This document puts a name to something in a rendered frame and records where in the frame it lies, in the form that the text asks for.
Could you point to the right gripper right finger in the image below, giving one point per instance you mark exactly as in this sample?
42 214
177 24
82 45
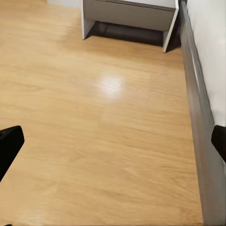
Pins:
218 139

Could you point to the nightstand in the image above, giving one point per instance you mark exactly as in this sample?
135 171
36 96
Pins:
148 14

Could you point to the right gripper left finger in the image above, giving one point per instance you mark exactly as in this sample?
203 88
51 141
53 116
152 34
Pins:
11 141

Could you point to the bed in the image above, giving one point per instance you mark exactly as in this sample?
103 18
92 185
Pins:
202 29

